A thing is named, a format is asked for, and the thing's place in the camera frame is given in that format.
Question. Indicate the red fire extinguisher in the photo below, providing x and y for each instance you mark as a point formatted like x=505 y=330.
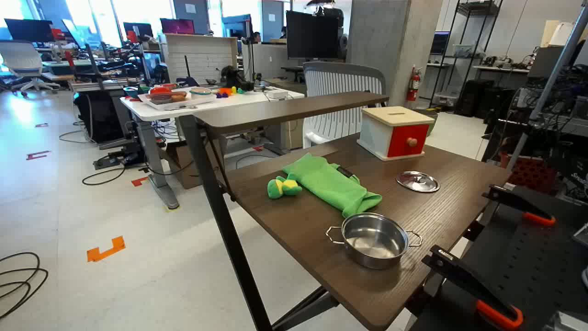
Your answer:
x=415 y=86

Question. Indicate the white office desk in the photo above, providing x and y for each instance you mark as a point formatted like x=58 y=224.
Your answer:
x=185 y=112

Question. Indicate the green cloth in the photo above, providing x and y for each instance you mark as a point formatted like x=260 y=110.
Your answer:
x=325 y=181

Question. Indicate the red perforated crate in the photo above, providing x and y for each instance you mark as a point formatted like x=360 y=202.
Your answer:
x=534 y=176

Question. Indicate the green and yellow plush toy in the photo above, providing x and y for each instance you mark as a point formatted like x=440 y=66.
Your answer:
x=279 y=189

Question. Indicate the black metal table frame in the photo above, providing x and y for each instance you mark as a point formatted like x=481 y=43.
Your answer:
x=227 y=229

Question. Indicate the red basket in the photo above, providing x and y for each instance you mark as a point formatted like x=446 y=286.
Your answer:
x=163 y=93

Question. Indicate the large black monitor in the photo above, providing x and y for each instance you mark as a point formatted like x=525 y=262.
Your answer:
x=314 y=34

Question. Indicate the grey metal stand pole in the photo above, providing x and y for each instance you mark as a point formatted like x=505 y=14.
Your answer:
x=554 y=77

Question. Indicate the white partition panel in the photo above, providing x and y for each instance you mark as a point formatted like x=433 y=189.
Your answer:
x=203 y=58

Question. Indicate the small steel pot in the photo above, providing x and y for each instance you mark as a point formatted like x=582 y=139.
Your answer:
x=374 y=238

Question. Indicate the black metal shelving rack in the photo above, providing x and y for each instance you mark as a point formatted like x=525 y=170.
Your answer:
x=470 y=10

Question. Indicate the small metal bowl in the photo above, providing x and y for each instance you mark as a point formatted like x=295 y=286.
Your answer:
x=418 y=181

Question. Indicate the raised wooden shelf board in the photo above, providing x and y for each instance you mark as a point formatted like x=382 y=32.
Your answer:
x=288 y=110

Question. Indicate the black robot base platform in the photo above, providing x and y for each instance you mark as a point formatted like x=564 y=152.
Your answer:
x=543 y=270

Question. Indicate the wooden box with red drawer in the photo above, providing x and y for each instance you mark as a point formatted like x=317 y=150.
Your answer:
x=393 y=126

